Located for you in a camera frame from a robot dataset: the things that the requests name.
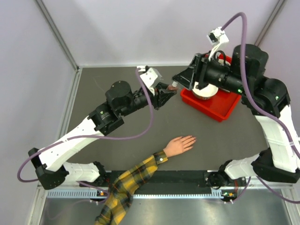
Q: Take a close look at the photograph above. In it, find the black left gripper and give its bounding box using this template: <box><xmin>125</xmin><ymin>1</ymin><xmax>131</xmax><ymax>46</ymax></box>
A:
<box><xmin>120</xmin><ymin>82</ymin><xmax>177</xmax><ymax>117</ymax></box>

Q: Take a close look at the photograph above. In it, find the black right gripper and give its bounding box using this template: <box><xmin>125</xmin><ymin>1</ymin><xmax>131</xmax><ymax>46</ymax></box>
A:
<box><xmin>172</xmin><ymin>50</ymin><xmax>247</xmax><ymax>97</ymax></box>

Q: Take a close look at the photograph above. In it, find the pink nail polish bottle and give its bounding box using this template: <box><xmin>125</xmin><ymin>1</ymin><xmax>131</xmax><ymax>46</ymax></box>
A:
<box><xmin>167</xmin><ymin>85</ymin><xmax>178</xmax><ymax>91</ymax></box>

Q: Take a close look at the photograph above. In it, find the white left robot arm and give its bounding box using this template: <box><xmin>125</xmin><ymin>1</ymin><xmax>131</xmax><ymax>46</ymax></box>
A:
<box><xmin>28</xmin><ymin>81</ymin><xmax>177</xmax><ymax>190</ymax></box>

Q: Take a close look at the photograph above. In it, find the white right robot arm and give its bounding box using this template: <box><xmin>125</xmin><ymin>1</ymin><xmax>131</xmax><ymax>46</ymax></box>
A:
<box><xmin>172</xmin><ymin>44</ymin><xmax>300</xmax><ymax>188</ymax></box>

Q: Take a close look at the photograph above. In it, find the white tape roll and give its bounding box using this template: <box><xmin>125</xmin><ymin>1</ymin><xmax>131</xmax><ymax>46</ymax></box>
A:
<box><xmin>192</xmin><ymin>53</ymin><xmax>232</xmax><ymax>99</ymax></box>

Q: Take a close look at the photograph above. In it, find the red plastic bin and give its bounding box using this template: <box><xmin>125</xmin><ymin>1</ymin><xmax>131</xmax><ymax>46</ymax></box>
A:
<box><xmin>180</xmin><ymin>55</ymin><xmax>242</xmax><ymax>123</ymax></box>

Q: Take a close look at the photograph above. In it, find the mannequin hand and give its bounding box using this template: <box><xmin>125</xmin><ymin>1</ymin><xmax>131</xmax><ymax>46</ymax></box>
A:
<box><xmin>163</xmin><ymin>135</ymin><xmax>196</xmax><ymax>158</ymax></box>

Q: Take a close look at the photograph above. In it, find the yellow plaid sleeve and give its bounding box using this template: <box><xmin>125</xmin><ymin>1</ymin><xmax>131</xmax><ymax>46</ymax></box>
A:
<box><xmin>95</xmin><ymin>151</ymin><xmax>168</xmax><ymax>225</ymax></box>

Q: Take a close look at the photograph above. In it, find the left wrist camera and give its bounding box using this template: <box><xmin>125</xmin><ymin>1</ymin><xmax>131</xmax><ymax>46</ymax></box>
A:
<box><xmin>136</xmin><ymin>66</ymin><xmax>163</xmax><ymax>96</ymax></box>

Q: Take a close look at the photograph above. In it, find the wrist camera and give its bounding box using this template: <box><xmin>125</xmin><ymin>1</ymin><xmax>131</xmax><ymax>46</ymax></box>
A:
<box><xmin>207</xmin><ymin>27</ymin><xmax>229</xmax><ymax>61</ymax></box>
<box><xmin>136</xmin><ymin>66</ymin><xmax>163</xmax><ymax>96</ymax></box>

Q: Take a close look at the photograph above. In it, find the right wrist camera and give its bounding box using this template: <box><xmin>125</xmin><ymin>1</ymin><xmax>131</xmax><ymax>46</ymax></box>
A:
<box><xmin>207</xmin><ymin>27</ymin><xmax>229</xmax><ymax>61</ymax></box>

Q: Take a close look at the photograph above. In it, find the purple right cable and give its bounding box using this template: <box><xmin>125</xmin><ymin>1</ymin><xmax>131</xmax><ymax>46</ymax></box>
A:
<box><xmin>221</xmin><ymin>12</ymin><xmax>300</xmax><ymax>203</ymax></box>

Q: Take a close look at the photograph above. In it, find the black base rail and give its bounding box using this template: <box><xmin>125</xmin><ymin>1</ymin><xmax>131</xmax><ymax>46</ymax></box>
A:
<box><xmin>79</xmin><ymin>170</ymin><xmax>249</xmax><ymax>195</ymax></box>

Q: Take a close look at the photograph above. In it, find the slotted cable duct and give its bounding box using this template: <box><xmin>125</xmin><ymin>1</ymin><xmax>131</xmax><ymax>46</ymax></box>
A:
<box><xmin>46</xmin><ymin>188</ymin><xmax>225</xmax><ymax>200</ymax></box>

